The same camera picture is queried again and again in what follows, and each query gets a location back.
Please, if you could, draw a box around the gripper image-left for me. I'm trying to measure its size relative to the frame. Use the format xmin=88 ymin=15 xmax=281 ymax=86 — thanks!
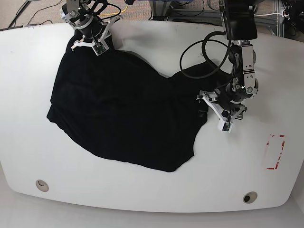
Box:
xmin=70 ymin=15 xmax=122 ymax=51

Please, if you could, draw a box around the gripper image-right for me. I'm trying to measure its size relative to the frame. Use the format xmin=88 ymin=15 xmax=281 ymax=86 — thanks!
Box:
xmin=197 ymin=89 xmax=247 ymax=123

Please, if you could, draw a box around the black t-shirt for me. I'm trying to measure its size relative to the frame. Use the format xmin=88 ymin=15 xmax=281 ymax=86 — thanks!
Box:
xmin=47 ymin=31 xmax=217 ymax=172

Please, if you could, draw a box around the red tape rectangle marking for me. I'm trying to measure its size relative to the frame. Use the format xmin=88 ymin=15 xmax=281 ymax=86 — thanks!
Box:
xmin=263 ymin=134 xmax=285 ymax=170

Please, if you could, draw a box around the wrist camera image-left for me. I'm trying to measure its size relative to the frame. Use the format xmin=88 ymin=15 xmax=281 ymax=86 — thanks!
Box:
xmin=92 ymin=42 xmax=109 ymax=56

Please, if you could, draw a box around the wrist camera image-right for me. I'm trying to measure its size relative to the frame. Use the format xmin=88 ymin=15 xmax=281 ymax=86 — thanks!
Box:
xmin=218 ymin=119 xmax=233 ymax=133

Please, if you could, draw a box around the aluminium frame stand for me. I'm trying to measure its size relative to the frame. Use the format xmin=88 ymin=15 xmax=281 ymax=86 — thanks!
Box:
xmin=148 ymin=0 xmax=286 ymax=38

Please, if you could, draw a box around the black floor cable left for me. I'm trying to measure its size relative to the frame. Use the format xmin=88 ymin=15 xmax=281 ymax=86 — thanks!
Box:
xmin=8 ymin=0 xmax=62 ymax=28

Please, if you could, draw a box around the right table cable grommet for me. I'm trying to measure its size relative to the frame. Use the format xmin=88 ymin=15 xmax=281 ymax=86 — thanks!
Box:
xmin=243 ymin=191 xmax=257 ymax=204

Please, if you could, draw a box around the table cable grommet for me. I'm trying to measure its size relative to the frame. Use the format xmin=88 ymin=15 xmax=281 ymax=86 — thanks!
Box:
xmin=36 ymin=180 xmax=49 ymax=192
xmin=243 ymin=191 xmax=257 ymax=204

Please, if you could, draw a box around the white cable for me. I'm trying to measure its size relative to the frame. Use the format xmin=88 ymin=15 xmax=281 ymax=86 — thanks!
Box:
xmin=254 ymin=9 xmax=283 ymax=19

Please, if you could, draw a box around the left table cable grommet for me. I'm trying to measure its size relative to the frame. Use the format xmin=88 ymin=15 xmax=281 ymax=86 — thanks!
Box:
xmin=36 ymin=180 xmax=49 ymax=192

